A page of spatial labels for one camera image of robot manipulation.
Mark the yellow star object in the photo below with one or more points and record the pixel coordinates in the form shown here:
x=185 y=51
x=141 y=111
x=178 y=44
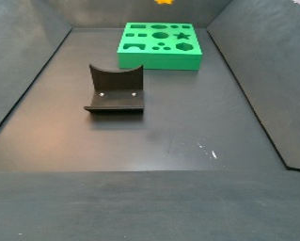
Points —
x=169 y=2

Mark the green shape sorter block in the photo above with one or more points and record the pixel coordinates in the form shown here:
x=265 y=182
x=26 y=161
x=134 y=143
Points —
x=160 y=46

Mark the black curved holder bracket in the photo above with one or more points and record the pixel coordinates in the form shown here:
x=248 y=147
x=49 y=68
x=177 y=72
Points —
x=117 y=84

